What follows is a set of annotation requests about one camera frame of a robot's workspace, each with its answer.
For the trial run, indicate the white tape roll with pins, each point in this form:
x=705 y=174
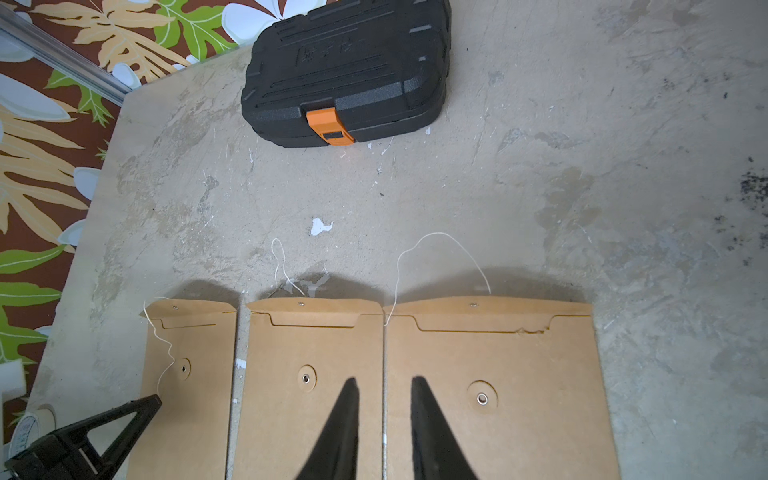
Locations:
x=32 y=426

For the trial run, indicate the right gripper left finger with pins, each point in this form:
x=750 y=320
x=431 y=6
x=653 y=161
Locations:
x=334 y=455

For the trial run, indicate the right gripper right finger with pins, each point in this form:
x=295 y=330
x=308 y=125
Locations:
x=436 y=453

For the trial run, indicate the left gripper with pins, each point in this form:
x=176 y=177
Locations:
x=93 y=448

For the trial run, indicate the brown file bag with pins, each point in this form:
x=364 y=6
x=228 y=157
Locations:
x=518 y=382
x=302 y=354
x=189 y=363

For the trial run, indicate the black tool case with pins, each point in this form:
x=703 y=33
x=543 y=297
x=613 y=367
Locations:
x=347 y=72

